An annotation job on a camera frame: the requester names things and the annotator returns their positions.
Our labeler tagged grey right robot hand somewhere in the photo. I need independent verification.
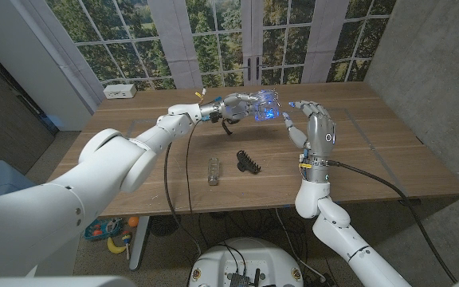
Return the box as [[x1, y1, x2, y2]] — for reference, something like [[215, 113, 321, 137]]
[[280, 100, 337, 163]]

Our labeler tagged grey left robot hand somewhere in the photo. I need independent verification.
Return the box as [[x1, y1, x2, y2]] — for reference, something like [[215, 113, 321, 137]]
[[199, 92, 262, 124]]

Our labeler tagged clear glass hinged jar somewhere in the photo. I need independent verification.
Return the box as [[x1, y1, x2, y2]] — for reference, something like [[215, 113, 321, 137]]
[[251, 89, 282, 123]]

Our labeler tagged black hair clip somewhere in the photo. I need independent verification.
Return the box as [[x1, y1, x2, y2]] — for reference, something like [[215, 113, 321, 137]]
[[236, 149, 262, 175]]

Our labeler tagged small clear glass bottle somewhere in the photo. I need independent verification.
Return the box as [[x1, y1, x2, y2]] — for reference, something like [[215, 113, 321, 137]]
[[206, 157, 221, 187]]

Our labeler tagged printed window backdrop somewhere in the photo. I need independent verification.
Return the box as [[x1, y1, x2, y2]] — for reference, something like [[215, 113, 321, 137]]
[[10, 0, 398, 91]]

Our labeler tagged white power outlet box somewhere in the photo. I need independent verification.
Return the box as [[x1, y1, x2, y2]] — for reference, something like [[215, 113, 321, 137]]
[[102, 83, 138, 100]]

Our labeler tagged round black fan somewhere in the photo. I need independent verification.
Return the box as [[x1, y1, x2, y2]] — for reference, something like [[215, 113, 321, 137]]
[[148, 214, 182, 237]]

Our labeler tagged white robot torso base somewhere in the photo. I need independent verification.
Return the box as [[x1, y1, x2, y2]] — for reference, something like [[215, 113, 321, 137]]
[[188, 237, 304, 287]]

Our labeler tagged white table leg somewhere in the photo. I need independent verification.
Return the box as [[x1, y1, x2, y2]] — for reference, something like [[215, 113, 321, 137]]
[[128, 215, 151, 272]]

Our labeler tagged colourful toy screwdriver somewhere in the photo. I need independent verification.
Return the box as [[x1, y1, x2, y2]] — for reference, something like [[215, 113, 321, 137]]
[[121, 230, 132, 260]]

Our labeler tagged teal toy tray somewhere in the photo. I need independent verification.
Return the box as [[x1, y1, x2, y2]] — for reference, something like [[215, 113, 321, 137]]
[[84, 218, 125, 242]]

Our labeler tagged yellow toy banana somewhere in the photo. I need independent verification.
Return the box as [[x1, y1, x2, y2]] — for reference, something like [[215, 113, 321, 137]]
[[106, 236, 128, 255]]

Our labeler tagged white robot head housing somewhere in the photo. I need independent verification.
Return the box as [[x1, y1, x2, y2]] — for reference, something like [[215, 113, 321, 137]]
[[0, 275, 137, 287]]

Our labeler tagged black round strap gadget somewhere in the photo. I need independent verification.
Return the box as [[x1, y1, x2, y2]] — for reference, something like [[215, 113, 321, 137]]
[[221, 118, 239, 136]]

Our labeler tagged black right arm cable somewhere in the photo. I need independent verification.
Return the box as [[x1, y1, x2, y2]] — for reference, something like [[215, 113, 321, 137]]
[[327, 159, 459, 284]]

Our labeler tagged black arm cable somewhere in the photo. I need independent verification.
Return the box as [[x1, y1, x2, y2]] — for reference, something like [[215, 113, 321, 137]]
[[327, 159, 459, 284], [163, 121, 202, 256]]

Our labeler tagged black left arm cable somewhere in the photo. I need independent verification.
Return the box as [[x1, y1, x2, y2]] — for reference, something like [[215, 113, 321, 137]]
[[163, 121, 202, 256]]

